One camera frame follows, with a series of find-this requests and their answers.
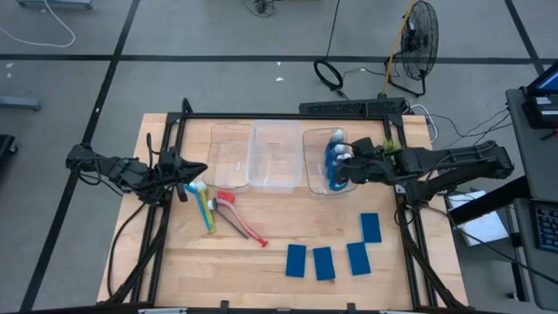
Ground black aluminium table frame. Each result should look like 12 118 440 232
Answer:
104 98 470 311

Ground tall clear plastic bin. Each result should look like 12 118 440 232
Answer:
246 119 305 195

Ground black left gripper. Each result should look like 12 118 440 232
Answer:
150 148 209 203

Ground yellow-green dish brush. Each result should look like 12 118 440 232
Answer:
194 181 218 235

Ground white paper sheet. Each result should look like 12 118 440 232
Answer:
446 189 510 248

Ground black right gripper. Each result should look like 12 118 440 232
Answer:
337 138 396 185

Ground black floor fan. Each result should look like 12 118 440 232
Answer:
383 0 440 98

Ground yellow hanging cable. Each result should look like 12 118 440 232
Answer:
382 0 415 96

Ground black floor cable tangle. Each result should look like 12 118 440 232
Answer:
243 0 280 18

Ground grey metal floor beam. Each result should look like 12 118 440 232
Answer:
17 0 93 10
0 96 43 112

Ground black laptop computer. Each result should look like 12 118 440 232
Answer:
521 63 558 130

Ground white floor cable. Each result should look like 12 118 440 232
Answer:
0 0 77 48

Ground grey desk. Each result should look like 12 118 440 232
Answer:
505 60 558 311

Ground black coiled cable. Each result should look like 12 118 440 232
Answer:
312 0 350 99

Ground blue sponge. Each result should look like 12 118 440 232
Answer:
311 246 337 282
285 243 308 279
359 212 384 244
345 241 372 277

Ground black diagonal bar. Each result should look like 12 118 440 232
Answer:
448 176 531 226

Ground black keyboard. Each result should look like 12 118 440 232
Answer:
529 200 558 254

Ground grey dish brush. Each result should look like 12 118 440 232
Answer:
207 198 250 240

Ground clear handled plastic bin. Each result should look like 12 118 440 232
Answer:
201 122 255 194
301 126 359 196

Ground red dish brush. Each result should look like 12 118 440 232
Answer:
215 190 269 249

